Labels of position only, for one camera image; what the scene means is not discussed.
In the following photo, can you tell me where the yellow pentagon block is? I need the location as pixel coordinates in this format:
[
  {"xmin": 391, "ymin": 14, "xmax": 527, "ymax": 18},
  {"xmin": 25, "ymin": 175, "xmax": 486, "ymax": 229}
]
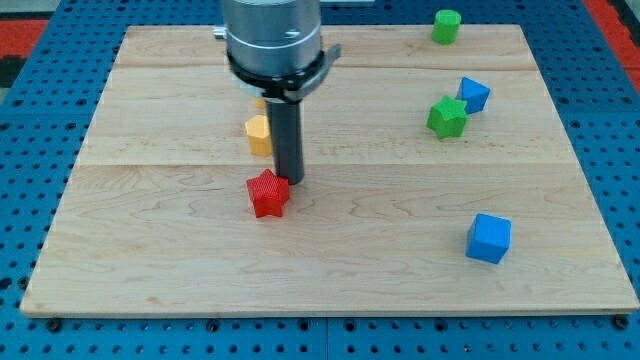
[{"xmin": 245, "ymin": 115, "xmax": 272, "ymax": 156}]

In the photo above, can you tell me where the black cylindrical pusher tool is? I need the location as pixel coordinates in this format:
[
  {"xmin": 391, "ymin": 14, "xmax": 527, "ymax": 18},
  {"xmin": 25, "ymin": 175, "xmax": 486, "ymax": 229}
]
[{"xmin": 266, "ymin": 102, "xmax": 304, "ymax": 185}]

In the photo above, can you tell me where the green cylinder block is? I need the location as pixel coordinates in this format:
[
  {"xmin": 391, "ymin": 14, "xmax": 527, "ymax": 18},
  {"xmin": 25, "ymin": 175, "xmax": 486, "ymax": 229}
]
[{"xmin": 431, "ymin": 9, "xmax": 462, "ymax": 45}]

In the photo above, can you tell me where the red star block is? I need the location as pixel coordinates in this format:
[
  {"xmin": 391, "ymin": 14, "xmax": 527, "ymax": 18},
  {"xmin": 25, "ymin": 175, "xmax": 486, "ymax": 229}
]
[{"xmin": 246, "ymin": 169, "xmax": 290, "ymax": 218}]

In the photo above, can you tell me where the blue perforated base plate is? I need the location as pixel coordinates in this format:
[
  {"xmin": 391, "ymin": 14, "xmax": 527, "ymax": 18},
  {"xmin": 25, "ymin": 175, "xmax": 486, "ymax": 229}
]
[{"xmin": 1, "ymin": 0, "xmax": 639, "ymax": 359}]

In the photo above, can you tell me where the green star block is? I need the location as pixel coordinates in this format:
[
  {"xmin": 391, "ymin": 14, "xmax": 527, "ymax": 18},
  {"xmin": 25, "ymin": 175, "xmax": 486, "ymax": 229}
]
[{"xmin": 426, "ymin": 95, "xmax": 468, "ymax": 139}]

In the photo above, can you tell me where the blue triangular block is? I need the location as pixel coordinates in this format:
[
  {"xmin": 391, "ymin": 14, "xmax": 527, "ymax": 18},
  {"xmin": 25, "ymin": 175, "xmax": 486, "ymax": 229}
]
[{"xmin": 456, "ymin": 77, "xmax": 491, "ymax": 114}]

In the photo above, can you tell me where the wooden board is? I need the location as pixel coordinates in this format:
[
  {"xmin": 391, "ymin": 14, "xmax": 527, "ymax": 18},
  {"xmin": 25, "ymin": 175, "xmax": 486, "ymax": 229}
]
[{"xmin": 21, "ymin": 25, "xmax": 639, "ymax": 319}]

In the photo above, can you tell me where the blue cube block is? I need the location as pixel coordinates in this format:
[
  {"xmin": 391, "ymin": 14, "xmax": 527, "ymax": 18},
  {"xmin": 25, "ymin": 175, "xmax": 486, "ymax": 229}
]
[{"xmin": 465, "ymin": 213, "xmax": 512, "ymax": 264}]

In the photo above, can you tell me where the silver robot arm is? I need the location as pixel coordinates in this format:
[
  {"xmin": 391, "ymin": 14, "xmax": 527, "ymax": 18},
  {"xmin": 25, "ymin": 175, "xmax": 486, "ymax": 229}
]
[{"xmin": 216, "ymin": 0, "xmax": 341, "ymax": 104}]

